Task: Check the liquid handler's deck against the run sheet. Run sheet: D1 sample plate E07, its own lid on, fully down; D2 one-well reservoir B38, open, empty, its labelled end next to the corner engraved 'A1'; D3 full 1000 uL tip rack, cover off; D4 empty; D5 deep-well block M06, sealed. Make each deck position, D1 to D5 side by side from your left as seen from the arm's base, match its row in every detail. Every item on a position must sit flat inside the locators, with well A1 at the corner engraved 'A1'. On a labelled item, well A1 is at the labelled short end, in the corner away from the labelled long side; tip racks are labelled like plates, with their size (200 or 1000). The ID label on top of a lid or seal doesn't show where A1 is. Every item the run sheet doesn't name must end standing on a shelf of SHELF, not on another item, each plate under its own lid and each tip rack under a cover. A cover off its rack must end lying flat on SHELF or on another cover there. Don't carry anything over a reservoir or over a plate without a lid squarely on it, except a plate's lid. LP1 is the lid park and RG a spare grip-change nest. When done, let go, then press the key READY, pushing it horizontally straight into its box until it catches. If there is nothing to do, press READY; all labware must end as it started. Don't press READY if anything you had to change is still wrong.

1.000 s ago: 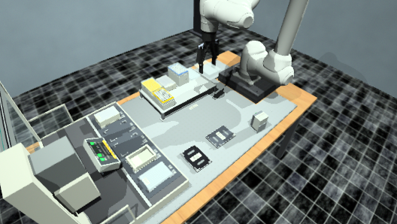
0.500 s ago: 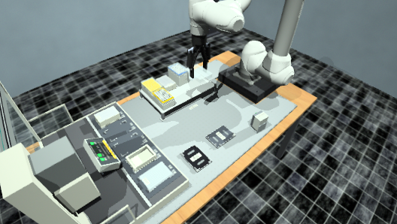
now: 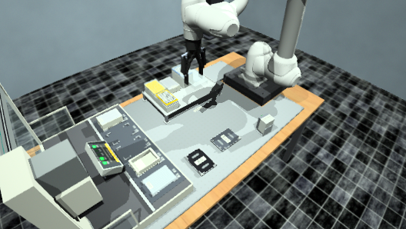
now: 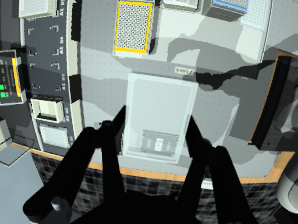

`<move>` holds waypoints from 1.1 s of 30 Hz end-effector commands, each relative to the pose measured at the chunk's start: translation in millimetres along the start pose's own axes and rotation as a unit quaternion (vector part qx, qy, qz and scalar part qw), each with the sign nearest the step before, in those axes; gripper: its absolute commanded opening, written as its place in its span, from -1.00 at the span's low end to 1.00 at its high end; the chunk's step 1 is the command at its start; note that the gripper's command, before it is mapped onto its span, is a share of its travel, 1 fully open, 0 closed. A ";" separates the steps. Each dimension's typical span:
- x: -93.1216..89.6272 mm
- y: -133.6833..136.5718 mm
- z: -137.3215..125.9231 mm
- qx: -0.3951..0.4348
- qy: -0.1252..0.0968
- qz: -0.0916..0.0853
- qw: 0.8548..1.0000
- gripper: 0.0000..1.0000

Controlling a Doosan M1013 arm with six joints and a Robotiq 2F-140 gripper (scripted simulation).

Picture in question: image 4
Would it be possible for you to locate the white ready key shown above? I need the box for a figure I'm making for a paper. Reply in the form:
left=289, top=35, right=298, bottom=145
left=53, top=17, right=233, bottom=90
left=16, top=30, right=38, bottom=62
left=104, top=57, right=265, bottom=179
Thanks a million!
left=201, top=165, right=213, bottom=190

